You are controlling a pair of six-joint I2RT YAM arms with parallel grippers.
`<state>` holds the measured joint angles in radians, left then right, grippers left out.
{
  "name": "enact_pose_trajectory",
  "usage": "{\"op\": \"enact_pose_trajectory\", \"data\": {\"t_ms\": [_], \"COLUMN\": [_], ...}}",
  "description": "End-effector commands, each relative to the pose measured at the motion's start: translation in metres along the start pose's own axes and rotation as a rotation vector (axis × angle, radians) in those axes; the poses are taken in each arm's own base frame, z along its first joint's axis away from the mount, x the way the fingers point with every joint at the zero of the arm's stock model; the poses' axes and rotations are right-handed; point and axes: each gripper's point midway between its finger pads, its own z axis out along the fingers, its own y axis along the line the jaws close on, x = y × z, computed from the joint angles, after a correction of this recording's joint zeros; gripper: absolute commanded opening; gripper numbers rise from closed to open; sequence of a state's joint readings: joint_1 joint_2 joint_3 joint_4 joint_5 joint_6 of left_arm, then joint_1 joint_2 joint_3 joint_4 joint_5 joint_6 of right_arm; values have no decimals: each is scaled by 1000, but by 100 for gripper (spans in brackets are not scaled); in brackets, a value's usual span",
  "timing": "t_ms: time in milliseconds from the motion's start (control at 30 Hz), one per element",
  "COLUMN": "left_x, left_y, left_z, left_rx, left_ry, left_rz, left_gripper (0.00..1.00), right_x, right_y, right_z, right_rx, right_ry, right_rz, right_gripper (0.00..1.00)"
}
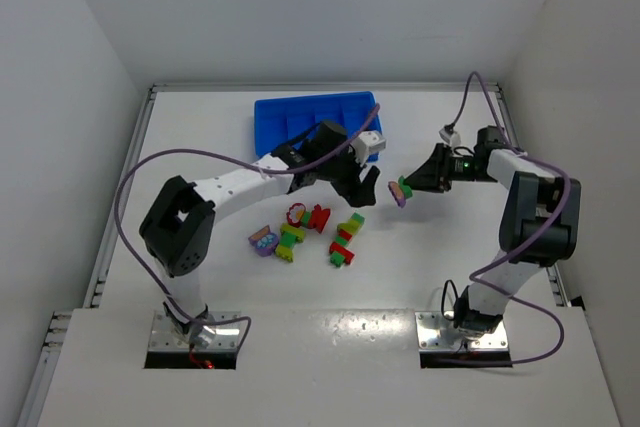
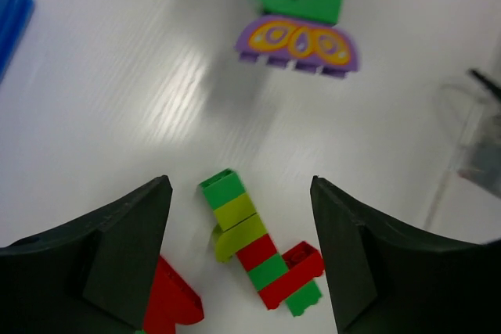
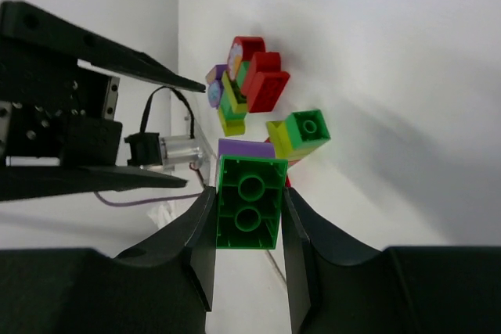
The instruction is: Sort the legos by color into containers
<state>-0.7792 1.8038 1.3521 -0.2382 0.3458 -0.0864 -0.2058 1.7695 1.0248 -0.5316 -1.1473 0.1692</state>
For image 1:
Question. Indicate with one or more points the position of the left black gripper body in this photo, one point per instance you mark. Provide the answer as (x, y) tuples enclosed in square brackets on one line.
[(347, 175)]

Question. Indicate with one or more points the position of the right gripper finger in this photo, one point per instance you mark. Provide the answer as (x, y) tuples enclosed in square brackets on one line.
[(419, 182), (424, 173)]

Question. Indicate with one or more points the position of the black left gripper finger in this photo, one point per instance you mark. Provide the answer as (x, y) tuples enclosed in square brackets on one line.
[(352, 192), (368, 184)]

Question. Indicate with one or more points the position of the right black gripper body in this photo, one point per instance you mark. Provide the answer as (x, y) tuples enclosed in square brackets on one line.
[(441, 172)]

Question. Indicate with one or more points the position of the green square lego brick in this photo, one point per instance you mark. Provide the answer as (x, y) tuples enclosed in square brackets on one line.
[(357, 219)]

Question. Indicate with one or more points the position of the purple butterfly lego brick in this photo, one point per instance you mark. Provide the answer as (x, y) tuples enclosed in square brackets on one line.
[(397, 193)]

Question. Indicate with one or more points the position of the green curved lego brick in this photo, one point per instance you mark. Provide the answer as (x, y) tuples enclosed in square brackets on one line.
[(405, 189)]

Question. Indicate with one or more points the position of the red small lego brick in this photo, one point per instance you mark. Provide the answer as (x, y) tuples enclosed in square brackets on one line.
[(341, 242)]

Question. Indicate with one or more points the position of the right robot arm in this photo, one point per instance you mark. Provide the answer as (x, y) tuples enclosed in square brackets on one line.
[(482, 304)]

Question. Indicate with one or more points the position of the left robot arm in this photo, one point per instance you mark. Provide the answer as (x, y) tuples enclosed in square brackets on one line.
[(178, 226)]

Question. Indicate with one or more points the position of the red crown lego piece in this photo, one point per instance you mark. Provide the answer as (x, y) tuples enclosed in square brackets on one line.
[(318, 218)]

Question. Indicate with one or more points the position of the green brick beside flower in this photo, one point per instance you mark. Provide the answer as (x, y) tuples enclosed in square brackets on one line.
[(306, 219)]

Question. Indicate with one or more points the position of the red flower lego brick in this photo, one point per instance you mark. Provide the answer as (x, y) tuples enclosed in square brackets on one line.
[(295, 213)]

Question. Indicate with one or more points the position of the lime green lego stack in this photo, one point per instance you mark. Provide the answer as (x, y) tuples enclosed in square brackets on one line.
[(290, 236)]

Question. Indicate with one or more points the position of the blue divided plastic bin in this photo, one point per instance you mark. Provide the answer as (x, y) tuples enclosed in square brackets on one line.
[(280, 119)]

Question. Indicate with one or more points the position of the purple paw lego brick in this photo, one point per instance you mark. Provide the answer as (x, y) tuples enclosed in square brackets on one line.
[(264, 241)]

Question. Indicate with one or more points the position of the white front board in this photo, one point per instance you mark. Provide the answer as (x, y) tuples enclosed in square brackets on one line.
[(322, 368)]

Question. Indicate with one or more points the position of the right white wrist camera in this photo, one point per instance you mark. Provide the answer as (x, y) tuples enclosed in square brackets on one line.
[(450, 136)]

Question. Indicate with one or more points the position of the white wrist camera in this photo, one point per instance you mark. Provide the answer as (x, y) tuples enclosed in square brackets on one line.
[(450, 136), (368, 145)]

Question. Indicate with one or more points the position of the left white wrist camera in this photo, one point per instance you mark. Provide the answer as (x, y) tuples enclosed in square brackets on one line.
[(368, 145)]

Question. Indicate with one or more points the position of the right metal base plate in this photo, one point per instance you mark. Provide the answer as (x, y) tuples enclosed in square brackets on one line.
[(436, 334)]

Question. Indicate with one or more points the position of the metal base plate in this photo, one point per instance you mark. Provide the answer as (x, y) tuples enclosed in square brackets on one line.
[(165, 337), (436, 334)]

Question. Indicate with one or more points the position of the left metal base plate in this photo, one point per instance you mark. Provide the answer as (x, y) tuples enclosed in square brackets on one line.
[(165, 337)]

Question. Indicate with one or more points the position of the left aluminium frame rail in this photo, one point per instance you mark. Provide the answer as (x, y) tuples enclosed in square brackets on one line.
[(60, 320)]

